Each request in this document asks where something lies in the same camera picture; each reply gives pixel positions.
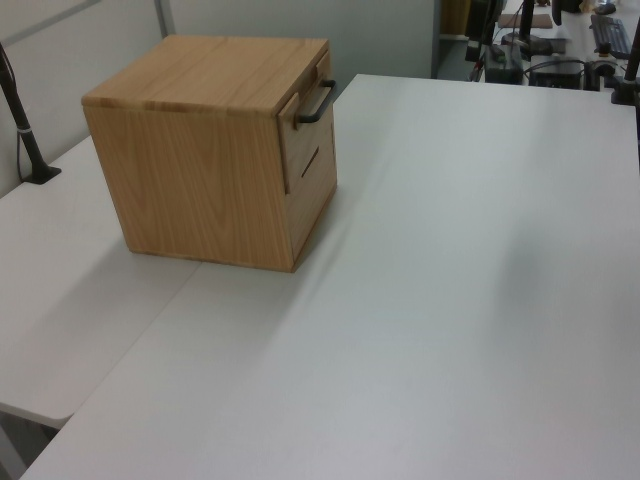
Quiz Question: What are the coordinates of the black metal drawer handle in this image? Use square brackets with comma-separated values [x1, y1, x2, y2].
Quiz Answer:
[294, 79, 337, 124]

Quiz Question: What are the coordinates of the light oak wooden cabinet box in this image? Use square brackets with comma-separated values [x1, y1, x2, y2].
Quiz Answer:
[80, 33, 337, 275]

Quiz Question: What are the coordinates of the black camera pole with base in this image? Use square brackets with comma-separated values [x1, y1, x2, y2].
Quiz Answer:
[0, 42, 63, 185]

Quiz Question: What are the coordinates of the handleless wooden drawer front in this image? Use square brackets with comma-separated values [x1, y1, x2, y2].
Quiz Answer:
[284, 130, 338, 274]

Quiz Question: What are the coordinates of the black electronics box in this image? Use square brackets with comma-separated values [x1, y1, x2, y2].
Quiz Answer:
[528, 58, 587, 90]

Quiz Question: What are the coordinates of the black computer keyboard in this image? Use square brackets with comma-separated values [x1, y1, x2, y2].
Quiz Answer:
[589, 13, 633, 58]

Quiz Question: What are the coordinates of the black clamp pole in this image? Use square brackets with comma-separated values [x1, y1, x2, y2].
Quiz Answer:
[608, 0, 640, 107]

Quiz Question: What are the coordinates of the silver and black desk device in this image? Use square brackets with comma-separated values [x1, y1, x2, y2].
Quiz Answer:
[584, 43, 619, 92]

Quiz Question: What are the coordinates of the black stand with round base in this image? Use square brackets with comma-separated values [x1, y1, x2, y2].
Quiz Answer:
[501, 0, 554, 57]

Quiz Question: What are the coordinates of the dark device with green part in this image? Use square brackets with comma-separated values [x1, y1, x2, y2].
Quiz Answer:
[485, 43, 525, 85]

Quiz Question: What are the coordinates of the wooden drawer with handle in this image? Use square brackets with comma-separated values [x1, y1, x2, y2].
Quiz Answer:
[277, 49, 337, 197]

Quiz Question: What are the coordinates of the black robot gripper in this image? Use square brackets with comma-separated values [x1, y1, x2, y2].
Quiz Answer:
[464, 0, 502, 82]

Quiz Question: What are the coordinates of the brown desk mat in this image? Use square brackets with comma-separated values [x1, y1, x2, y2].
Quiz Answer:
[499, 13, 552, 29]

